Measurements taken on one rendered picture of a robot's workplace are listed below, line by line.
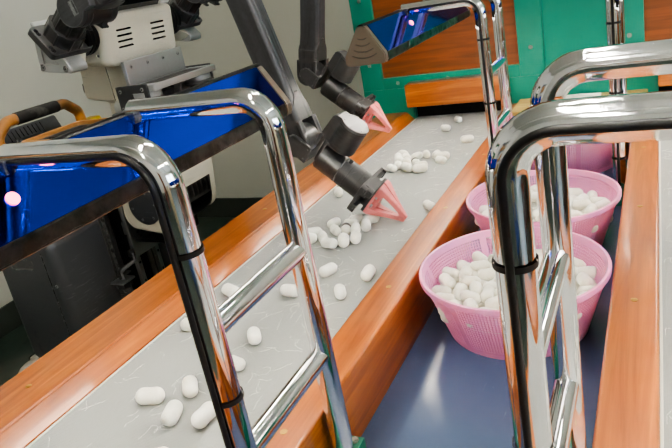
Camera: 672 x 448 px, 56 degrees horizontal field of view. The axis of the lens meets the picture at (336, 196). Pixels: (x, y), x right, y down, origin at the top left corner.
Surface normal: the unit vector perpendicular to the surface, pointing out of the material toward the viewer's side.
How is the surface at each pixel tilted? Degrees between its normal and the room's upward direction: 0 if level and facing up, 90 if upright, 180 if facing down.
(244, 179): 90
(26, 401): 0
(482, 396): 0
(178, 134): 58
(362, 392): 90
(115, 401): 0
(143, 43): 98
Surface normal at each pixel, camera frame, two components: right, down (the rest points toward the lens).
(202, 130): 0.66, -0.51
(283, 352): -0.18, -0.93
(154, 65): 0.89, -0.01
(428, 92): -0.42, 0.37
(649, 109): -0.46, -0.07
